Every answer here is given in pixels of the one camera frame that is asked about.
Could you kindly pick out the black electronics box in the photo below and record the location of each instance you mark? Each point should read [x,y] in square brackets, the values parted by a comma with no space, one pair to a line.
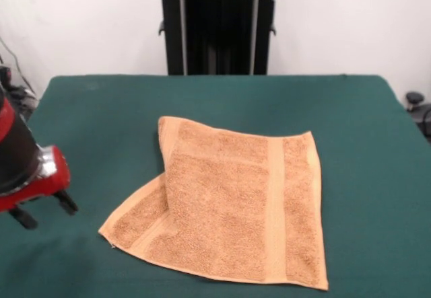
[4,76]

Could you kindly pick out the black round knob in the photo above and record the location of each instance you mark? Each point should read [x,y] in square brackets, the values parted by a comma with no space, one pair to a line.
[415,97]

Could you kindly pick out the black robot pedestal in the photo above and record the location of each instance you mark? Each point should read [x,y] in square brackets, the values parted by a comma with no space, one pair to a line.
[219,35]

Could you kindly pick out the dark green table cloth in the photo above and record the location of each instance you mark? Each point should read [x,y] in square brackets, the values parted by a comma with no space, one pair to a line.
[134,271]

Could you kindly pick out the orange terry towel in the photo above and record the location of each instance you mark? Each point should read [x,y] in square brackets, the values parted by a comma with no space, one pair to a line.
[229,204]

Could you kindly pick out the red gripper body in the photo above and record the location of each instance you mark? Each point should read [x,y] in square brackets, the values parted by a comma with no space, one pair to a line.
[50,180]

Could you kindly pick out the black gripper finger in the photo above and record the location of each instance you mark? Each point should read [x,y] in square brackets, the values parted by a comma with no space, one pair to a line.
[67,203]
[23,218]

